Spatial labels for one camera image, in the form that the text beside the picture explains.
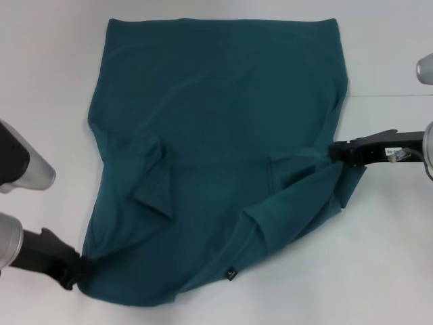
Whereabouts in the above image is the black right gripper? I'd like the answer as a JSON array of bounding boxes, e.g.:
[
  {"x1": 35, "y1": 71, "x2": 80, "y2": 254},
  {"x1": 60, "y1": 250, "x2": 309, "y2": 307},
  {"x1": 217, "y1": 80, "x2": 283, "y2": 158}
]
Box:
[{"x1": 328, "y1": 129, "x2": 426, "y2": 167}]

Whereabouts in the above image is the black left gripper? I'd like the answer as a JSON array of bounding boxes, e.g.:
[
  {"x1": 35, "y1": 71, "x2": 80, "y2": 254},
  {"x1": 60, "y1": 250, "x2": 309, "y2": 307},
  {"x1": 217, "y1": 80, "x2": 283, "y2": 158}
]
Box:
[{"x1": 12, "y1": 227, "x2": 94, "y2": 291}]

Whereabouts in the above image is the blue shirt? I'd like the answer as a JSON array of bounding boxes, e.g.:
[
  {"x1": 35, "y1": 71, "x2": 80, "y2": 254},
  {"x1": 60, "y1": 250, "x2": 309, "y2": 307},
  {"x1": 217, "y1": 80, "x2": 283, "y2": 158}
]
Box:
[{"x1": 76, "y1": 17, "x2": 369, "y2": 303}]

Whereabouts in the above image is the right arm cable with plug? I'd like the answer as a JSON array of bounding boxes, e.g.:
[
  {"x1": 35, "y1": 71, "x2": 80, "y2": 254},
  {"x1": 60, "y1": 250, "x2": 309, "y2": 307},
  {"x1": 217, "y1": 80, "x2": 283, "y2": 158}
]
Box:
[{"x1": 385, "y1": 147, "x2": 433, "y2": 186}]

